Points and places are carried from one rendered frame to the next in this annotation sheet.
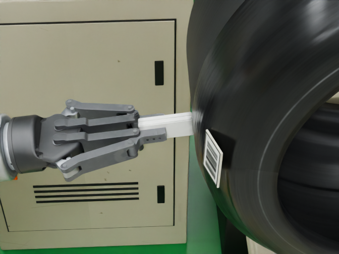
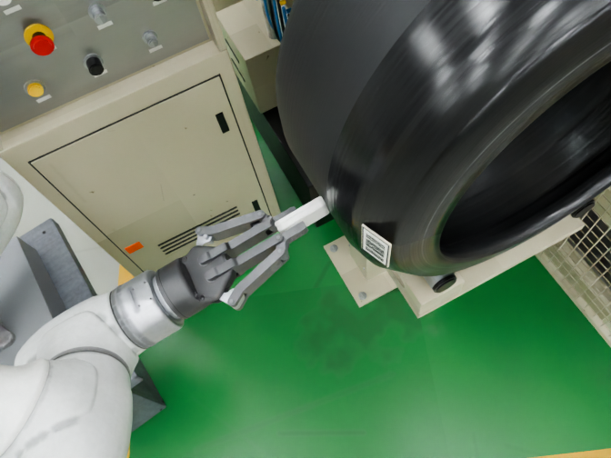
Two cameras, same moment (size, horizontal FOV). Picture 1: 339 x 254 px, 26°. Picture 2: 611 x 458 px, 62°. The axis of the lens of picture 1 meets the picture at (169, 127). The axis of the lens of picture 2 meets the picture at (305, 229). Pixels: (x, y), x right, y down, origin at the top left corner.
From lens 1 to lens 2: 0.36 m
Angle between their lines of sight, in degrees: 17
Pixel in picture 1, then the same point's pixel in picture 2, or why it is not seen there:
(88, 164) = (251, 287)
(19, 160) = (185, 311)
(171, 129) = (308, 219)
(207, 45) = (328, 141)
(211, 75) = (351, 175)
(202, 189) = (277, 181)
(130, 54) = (193, 118)
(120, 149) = (275, 262)
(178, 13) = (220, 68)
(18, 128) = (169, 284)
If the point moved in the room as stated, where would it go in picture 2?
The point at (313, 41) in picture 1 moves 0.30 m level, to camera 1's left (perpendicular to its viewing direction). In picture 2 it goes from (472, 116) to (144, 264)
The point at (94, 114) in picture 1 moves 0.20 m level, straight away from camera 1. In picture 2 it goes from (227, 232) to (165, 136)
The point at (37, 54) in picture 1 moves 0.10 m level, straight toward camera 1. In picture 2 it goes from (115, 153) to (135, 178)
